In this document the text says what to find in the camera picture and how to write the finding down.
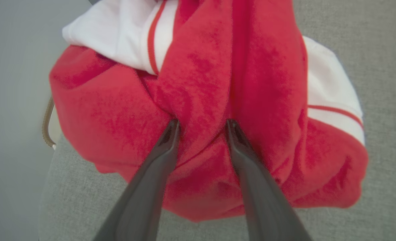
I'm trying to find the tan cable loop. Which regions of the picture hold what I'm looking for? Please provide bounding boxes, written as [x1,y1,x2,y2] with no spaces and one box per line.
[42,96,63,150]

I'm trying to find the red Bulls jersey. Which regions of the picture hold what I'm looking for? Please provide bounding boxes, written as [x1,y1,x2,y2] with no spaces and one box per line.
[49,0,369,222]

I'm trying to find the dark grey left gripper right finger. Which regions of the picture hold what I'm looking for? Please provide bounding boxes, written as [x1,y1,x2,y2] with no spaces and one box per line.
[225,119,312,241]

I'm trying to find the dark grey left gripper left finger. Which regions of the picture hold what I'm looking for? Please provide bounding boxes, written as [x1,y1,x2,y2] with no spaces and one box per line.
[92,119,181,241]

